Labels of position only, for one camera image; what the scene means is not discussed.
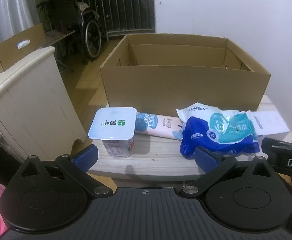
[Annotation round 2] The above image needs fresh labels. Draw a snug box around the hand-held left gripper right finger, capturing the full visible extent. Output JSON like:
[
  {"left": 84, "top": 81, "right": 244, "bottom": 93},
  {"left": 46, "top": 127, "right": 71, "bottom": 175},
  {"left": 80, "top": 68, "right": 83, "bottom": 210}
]
[{"left": 181, "top": 146, "right": 274, "bottom": 199}]

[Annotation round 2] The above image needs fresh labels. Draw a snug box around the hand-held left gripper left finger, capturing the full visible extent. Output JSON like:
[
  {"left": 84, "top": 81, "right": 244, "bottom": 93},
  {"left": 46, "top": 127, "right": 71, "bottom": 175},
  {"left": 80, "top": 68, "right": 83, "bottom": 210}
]
[{"left": 18, "top": 144, "right": 114, "bottom": 198}]

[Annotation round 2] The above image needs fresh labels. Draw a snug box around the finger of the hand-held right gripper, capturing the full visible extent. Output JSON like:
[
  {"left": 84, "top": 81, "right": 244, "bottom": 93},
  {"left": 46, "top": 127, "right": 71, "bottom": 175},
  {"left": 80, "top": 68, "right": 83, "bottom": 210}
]
[{"left": 261, "top": 137, "right": 292, "bottom": 153}]

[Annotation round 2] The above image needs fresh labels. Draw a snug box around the white rectangular box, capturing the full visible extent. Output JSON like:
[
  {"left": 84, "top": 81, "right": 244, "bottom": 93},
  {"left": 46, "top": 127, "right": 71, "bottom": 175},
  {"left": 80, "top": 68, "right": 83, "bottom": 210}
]
[{"left": 249, "top": 110, "right": 290, "bottom": 138}]

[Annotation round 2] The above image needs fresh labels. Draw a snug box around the blue and white wipes packet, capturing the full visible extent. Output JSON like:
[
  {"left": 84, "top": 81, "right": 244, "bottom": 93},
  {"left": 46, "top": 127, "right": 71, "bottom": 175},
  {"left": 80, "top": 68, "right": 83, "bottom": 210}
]
[{"left": 176, "top": 102, "right": 261, "bottom": 159}]

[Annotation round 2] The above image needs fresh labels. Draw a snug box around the white yogurt cup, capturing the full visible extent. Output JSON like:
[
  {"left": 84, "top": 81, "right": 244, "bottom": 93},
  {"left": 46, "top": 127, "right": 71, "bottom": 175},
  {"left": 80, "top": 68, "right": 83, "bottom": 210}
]
[{"left": 88, "top": 107, "right": 137, "bottom": 158}]

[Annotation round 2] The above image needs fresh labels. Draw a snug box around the pink and blue tube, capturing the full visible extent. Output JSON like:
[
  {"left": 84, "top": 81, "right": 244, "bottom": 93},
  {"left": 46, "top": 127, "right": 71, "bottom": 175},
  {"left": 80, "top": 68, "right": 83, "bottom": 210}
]
[{"left": 135, "top": 112, "right": 186, "bottom": 140}]

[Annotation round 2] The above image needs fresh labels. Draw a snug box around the large cardboard box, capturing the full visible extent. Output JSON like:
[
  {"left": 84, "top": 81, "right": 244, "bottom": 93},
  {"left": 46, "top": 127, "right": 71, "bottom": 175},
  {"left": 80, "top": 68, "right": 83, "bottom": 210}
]
[{"left": 100, "top": 33, "right": 271, "bottom": 117}]

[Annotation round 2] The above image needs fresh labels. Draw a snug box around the white bedside cabinet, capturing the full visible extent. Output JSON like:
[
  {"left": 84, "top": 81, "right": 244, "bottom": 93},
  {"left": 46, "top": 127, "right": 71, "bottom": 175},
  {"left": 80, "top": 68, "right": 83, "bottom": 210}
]
[{"left": 0, "top": 45, "right": 87, "bottom": 163}]

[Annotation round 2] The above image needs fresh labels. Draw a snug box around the black wheelchair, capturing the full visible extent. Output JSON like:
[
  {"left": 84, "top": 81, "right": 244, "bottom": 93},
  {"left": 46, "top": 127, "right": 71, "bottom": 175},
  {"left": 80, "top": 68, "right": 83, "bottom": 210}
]
[{"left": 49, "top": 0, "right": 102, "bottom": 60}]

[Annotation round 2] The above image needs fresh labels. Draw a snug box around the metal balcony railing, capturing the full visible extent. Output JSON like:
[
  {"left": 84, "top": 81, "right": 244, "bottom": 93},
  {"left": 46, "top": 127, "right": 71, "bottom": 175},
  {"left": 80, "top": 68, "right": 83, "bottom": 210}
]
[{"left": 76, "top": 0, "right": 156, "bottom": 38}]

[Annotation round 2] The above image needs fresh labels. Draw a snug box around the white curtain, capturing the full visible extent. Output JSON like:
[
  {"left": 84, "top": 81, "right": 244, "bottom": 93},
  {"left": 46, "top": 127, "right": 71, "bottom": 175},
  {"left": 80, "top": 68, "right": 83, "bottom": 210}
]
[{"left": 0, "top": 0, "right": 40, "bottom": 53}]

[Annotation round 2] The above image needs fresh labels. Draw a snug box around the folding metal-frame table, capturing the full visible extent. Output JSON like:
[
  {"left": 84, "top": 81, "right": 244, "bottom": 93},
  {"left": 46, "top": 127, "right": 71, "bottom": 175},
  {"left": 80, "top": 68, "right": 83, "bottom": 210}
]
[{"left": 44, "top": 29, "right": 76, "bottom": 73}]

